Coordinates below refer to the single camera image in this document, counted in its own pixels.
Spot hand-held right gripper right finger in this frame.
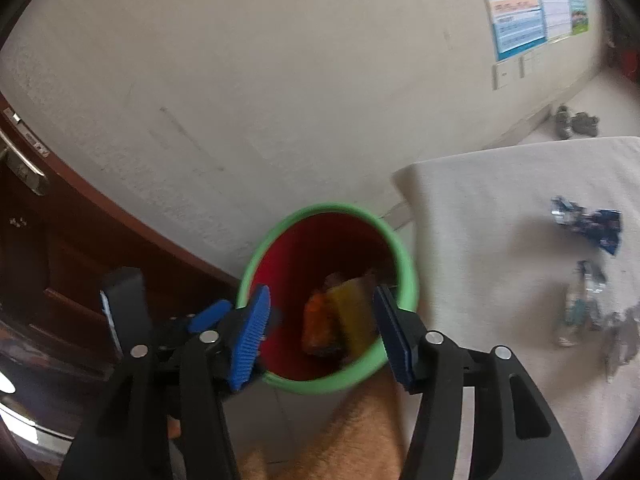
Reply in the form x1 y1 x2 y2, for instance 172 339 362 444
372 284 583 480

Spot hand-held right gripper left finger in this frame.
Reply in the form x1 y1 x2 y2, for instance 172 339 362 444
57 284 273 480

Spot white chart wall poster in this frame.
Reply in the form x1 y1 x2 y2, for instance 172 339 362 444
532 0 572 43

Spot red box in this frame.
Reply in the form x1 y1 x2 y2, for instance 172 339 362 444
617 47 640 81

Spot orange snack packet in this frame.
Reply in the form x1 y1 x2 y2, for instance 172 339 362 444
301 290 346 357

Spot yellow snack wrapper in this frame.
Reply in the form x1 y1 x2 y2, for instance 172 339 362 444
325 271 382 361

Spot blue letter wall poster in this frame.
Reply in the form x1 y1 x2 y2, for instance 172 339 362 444
475 0 547 63

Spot grey table cloth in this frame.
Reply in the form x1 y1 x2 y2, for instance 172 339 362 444
391 136 640 461

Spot metal door handle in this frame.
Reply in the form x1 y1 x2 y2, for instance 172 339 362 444
0 130 51 196

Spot clear plastic wrapper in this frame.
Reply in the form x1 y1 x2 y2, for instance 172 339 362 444
556 260 608 348

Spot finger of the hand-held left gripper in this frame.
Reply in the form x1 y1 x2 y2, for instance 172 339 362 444
152 300 235 361

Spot blue silver snack wrapper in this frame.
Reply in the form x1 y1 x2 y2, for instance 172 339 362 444
550 196 625 256

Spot red bin with green rim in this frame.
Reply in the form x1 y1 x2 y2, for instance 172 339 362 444
235 202 418 396

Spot brown wooden door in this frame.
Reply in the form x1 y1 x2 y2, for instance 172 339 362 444
0 92 241 411

